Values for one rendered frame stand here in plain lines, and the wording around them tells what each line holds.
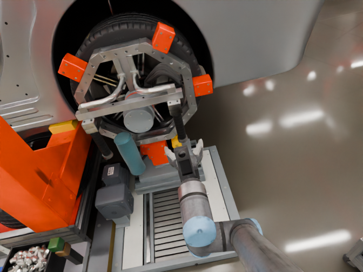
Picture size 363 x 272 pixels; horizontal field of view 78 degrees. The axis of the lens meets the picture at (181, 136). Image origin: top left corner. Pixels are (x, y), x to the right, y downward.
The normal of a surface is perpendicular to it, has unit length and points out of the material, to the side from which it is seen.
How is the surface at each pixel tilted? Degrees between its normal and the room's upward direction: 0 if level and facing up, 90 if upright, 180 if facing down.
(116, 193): 0
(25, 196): 90
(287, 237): 0
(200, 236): 85
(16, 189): 90
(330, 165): 0
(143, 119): 90
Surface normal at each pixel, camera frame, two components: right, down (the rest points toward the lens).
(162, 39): 0.12, 0.66
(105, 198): -0.18, -0.72
